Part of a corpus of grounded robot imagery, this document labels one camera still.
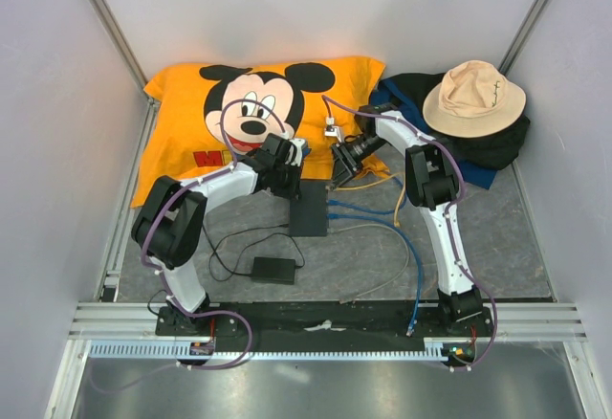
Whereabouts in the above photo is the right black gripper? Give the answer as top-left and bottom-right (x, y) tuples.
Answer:
(329, 136), (386, 191)

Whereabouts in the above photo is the black network switch box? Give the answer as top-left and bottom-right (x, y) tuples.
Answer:
(289, 180), (328, 237)

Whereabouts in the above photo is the yellow ethernet cable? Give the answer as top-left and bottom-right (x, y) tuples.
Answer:
(332, 173), (407, 228)

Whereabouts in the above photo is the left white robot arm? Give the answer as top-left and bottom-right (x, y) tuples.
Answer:
(131, 134), (310, 336)

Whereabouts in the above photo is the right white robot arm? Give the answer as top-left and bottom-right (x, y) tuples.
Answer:
(331, 104), (483, 337)

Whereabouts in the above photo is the black power adapter brick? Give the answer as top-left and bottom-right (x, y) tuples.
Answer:
(250, 256), (296, 285)

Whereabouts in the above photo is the orange Mickey Mouse pillow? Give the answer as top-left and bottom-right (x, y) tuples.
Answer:
(131, 56), (385, 208)

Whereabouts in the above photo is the beige bucket hat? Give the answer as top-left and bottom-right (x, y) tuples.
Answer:
(423, 60), (526, 139)

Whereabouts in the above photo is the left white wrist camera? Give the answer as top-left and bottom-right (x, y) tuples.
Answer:
(290, 138), (311, 166)

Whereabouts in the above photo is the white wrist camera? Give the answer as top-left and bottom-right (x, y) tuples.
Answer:
(290, 138), (311, 166)
(324, 116), (344, 143)

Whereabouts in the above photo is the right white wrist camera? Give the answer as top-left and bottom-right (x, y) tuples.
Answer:
(324, 116), (344, 143)

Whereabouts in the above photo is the grey ethernet cable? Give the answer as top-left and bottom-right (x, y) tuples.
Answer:
(327, 223), (412, 304)

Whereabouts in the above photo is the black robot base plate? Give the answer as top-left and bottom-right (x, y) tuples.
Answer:
(155, 298), (498, 349)

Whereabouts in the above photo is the long blue ethernet cable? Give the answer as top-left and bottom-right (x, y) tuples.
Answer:
(327, 212), (426, 336)

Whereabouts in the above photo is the grey slotted cable duct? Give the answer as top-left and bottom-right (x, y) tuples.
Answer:
(88, 340), (448, 363)

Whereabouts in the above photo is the aluminium frame rail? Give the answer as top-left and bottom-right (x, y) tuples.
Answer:
(69, 300), (586, 342)

